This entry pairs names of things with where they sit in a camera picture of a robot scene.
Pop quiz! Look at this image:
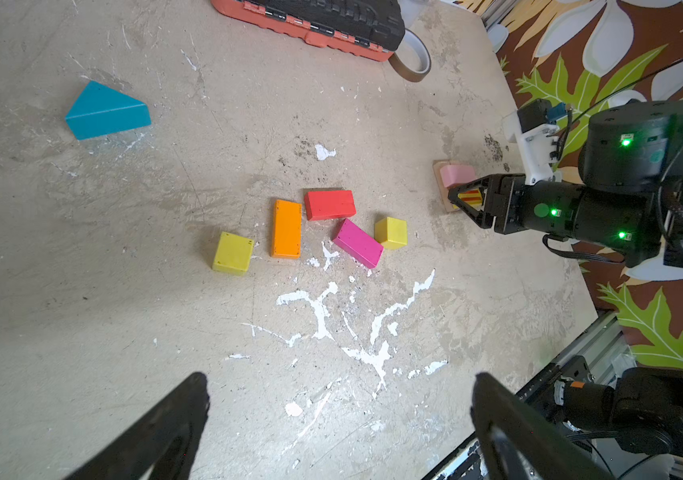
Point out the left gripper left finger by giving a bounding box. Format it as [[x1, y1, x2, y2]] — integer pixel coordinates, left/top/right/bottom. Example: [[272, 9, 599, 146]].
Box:
[[69, 372, 210, 479]]

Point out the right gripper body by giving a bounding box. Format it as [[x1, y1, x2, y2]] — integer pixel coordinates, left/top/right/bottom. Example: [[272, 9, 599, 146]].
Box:
[[485, 175, 647, 240]]

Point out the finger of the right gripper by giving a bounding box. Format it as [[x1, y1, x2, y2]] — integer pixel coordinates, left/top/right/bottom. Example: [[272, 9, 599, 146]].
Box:
[[447, 176, 489, 201], [451, 198, 489, 228]]

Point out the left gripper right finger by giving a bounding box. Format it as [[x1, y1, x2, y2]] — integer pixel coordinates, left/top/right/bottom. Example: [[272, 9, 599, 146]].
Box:
[[471, 372, 611, 479]]

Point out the light pink block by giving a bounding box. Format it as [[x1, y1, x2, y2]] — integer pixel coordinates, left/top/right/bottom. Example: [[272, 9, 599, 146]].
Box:
[[439, 164, 477, 189]]

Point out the yellow red-striped block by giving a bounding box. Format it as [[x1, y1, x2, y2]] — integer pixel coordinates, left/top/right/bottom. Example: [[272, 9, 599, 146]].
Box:
[[459, 189, 483, 209]]

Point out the natural wood plank block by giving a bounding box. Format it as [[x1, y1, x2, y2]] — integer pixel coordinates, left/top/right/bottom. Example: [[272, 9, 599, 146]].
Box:
[[433, 160, 457, 213]]

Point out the magenta rectangular block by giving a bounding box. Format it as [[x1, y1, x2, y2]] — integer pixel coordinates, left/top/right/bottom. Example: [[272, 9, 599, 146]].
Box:
[[333, 219, 383, 269]]

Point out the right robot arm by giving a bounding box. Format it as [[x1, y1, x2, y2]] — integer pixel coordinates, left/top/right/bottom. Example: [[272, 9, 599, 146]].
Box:
[[447, 100, 683, 457]]

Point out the small yellow cube block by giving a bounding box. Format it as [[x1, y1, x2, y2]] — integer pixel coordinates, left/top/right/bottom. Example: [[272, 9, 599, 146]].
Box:
[[375, 217, 407, 250]]

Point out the red rectangular block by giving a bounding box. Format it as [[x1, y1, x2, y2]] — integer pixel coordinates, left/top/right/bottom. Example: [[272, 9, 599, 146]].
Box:
[[305, 190, 357, 221]]

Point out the orange rectangular block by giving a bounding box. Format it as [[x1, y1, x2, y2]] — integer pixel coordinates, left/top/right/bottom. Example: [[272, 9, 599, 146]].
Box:
[[271, 200, 303, 259]]

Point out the yellow-green square block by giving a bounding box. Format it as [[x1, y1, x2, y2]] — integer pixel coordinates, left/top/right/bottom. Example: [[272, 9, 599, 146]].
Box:
[[212, 232, 255, 276]]

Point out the teal triangular block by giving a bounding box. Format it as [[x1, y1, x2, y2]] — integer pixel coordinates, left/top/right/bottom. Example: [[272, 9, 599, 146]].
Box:
[[65, 81, 152, 140]]

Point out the brown tape roll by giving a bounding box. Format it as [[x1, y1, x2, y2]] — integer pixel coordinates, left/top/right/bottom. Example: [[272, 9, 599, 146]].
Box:
[[389, 29, 433, 83]]

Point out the black tool case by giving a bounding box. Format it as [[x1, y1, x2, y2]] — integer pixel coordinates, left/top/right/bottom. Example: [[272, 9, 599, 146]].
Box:
[[211, 0, 405, 62]]

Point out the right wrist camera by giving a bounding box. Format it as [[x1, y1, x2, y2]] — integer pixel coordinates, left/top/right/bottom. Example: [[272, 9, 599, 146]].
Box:
[[503, 99, 569, 185]]

